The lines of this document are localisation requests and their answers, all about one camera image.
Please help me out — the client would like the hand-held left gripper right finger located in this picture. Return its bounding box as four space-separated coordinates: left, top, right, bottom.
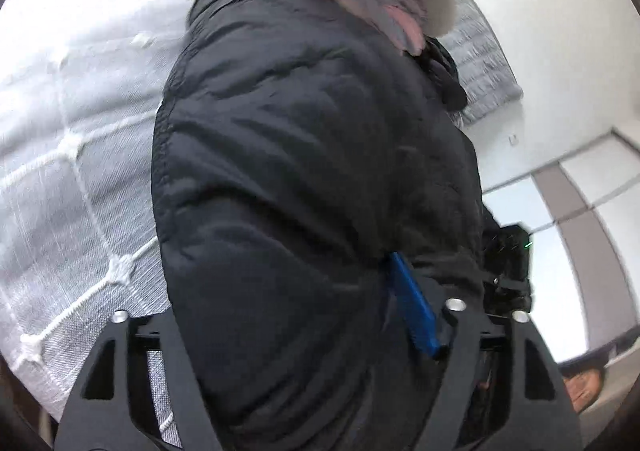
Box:
386 251 585 451

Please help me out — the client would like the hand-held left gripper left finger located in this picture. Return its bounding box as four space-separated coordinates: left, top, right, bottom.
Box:
52 310 223 451

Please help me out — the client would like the black fur-trimmed puffer jacket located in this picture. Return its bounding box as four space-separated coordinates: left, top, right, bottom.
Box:
150 0 501 451

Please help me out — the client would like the white and brown wardrobe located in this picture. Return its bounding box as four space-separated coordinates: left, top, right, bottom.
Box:
481 128 640 368

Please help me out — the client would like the grey textured pillow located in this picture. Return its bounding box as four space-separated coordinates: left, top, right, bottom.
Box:
439 0 524 128

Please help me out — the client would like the white lattice bed cover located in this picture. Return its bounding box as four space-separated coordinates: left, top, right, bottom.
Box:
0 0 311 451

